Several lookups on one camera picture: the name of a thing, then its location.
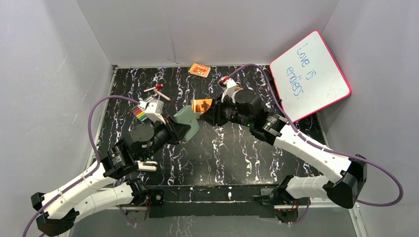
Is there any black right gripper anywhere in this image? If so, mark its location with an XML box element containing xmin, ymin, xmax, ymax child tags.
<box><xmin>199</xmin><ymin>93</ymin><xmax>252</xmax><ymax>128</ymax></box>

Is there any mint green card holder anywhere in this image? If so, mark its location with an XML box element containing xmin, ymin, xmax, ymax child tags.
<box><xmin>173</xmin><ymin>105</ymin><xmax>199</xmax><ymax>143</ymax></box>

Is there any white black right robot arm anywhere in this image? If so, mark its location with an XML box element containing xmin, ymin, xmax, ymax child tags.
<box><xmin>200</xmin><ymin>90</ymin><xmax>367</xmax><ymax>209</ymax></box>

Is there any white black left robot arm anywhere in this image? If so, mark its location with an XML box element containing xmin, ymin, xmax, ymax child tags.
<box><xmin>31</xmin><ymin>118</ymin><xmax>199</xmax><ymax>237</ymax></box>

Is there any small orange card box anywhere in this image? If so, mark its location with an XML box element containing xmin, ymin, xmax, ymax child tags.
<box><xmin>188</xmin><ymin>63</ymin><xmax>211</xmax><ymax>78</ymax></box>

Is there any orange Huckleberry Finn book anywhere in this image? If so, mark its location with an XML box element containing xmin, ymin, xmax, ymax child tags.
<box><xmin>191</xmin><ymin>99</ymin><xmax>213</xmax><ymax>114</ymax></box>

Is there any clear case of markers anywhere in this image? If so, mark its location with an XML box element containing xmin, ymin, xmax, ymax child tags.
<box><xmin>130</xmin><ymin>95</ymin><xmax>157</xmax><ymax>122</ymax></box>

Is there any white marker orange cap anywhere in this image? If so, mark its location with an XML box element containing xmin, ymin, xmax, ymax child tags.
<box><xmin>153</xmin><ymin>89</ymin><xmax>171</xmax><ymax>101</ymax></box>

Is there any white marker red cap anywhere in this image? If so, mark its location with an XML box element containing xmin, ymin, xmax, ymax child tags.
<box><xmin>143</xmin><ymin>84</ymin><xmax>163</xmax><ymax>93</ymax></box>

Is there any pink framed whiteboard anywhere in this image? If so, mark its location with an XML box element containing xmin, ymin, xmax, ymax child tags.
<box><xmin>269</xmin><ymin>30</ymin><xmax>352</xmax><ymax>122</ymax></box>

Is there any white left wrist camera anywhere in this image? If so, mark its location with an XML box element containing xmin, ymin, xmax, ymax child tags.
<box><xmin>139</xmin><ymin>99</ymin><xmax>166</xmax><ymax>124</ymax></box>

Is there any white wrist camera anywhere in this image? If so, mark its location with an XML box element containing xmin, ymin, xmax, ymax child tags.
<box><xmin>218</xmin><ymin>76</ymin><xmax>237</xmax><ymax>102</ymax></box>
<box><xmin>139</xmin><ymin>99</ymin><xmax>166</xmax><ymax>124</ymax></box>

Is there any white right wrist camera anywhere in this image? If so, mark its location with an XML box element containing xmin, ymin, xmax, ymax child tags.
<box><xmin>218</xmin><ymin>76</ymin><xmax>237</xmax><ymax>102</ymax></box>

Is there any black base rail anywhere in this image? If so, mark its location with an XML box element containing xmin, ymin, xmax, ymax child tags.
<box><xmin>114</xmin><ymin>185</ymin><xmax>312</xmax><ymax>226</ymax></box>

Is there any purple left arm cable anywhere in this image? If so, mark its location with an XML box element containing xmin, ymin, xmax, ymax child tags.
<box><xmin>22</xmin><ymin>95</ymin><xmax>148</xmax><ymax>237</ymax></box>

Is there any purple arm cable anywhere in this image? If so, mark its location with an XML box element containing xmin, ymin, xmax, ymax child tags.
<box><xmin>22</xmin><ymin>95</ymin><xmax>148</xmax><ymax>237</ymax></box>
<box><xmin>226</xmin><ymin>64</ymin><xmax>404</xmax><ymax>225</ymax></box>

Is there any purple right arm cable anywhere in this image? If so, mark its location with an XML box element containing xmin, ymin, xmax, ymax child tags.
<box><xmin>226</xmin><ymin>64</ymin><xmax>404</xmax><ymax>225</ymax></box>

